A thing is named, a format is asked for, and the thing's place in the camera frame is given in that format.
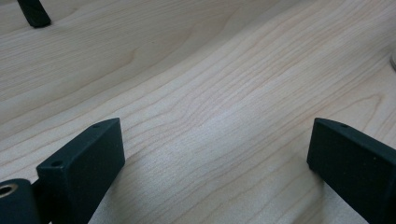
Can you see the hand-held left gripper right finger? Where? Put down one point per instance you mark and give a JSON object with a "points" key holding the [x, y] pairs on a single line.
{"points": [[358, 168]]}

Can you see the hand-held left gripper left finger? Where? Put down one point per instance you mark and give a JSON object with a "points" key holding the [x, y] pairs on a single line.
{"points": [[81, 168]]}

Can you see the black low shelf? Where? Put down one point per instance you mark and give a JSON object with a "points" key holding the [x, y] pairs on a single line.
{"points": [[35, 14]]}

